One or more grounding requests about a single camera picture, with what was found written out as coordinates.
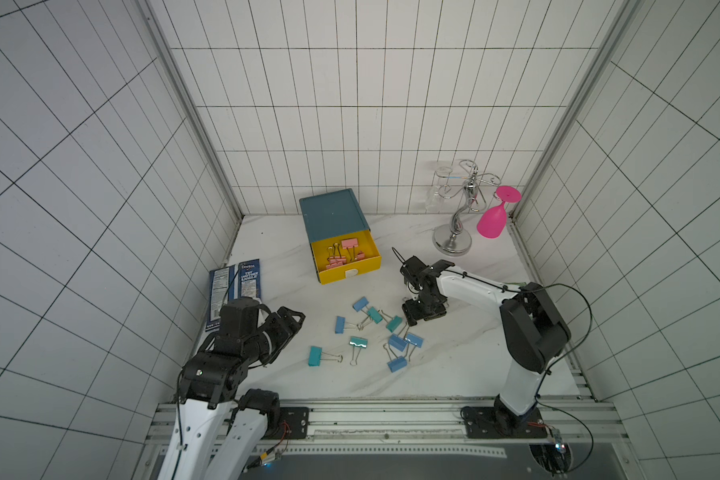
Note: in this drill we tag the teal binder clip front left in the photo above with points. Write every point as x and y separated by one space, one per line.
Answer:
317 356

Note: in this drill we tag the teal drawer cabinet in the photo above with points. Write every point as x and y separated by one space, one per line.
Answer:
332 215

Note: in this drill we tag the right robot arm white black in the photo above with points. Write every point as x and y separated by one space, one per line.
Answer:
534 330

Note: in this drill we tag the blue binder clip middle right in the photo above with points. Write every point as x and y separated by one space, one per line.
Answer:
413 342

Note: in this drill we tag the silver glass rack stand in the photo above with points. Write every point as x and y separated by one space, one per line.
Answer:
467 182

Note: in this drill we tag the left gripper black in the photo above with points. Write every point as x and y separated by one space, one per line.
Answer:
285 335

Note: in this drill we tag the teal shiny binder clip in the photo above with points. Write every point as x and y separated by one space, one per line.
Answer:
358 345

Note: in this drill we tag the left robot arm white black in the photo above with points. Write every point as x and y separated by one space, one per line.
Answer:
216 390

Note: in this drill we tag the blue binder clip left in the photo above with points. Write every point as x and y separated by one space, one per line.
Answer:
342 326

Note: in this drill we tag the blue binder clip upper middle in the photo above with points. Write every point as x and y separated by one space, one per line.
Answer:
360 305

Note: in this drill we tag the yellow top drawer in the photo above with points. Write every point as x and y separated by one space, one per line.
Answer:
367 245

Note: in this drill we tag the blue binder clip bottom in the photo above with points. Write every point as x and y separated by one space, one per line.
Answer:
395 363

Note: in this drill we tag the magenta plastic wine glass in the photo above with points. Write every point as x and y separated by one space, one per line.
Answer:
494 220

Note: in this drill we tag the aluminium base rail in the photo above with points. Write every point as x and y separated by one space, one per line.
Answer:
454 427

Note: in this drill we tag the clear glass on rack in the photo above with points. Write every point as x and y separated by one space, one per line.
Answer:
439 190

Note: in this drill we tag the teal binder clip upright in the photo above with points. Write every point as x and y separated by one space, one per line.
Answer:
392 322

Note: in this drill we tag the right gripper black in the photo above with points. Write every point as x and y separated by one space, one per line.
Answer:
424 299

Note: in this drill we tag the blue binder clip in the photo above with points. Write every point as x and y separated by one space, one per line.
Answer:
395 363
360 305
413 342
342 326

